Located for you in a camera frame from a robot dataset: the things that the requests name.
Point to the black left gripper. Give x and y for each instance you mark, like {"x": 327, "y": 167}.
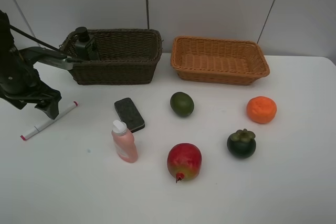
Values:
{"x": 21, "y": 83}

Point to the white marker with red caps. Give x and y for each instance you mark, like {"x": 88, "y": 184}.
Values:
{"x": 46, "y": 123}

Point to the dark green pump bottle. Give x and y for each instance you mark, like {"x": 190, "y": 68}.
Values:
{"x": 85, "y": 46}

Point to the grey whiteboard eraser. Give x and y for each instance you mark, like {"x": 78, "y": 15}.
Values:
{"x": 129, "y": 114}

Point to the pink squeeze bottle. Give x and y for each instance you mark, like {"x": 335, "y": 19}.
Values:
{"x": 124, "y": 142}

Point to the green lime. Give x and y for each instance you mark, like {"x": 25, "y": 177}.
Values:
{"x": 182, "y": 104}

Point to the dark mangosteen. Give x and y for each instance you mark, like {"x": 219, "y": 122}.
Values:
{"x": 242, "y": 144}

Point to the orange tangerine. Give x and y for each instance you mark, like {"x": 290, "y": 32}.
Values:
{"x": 261, "y": 109}

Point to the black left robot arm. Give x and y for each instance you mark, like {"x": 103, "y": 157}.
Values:
{"x": 7, "y": 40}

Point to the dark brown wicker basket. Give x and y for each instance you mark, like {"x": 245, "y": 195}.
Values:
{"x": 127, "y": 57}

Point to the red pomegranate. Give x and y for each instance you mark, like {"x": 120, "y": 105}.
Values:
{"x": 184, "y": 162}

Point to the orange wicker basket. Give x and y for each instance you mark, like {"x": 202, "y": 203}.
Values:
{"x": 225, "y": 61}

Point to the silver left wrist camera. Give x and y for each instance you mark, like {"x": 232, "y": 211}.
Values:
{"x": 66, "y": 63}

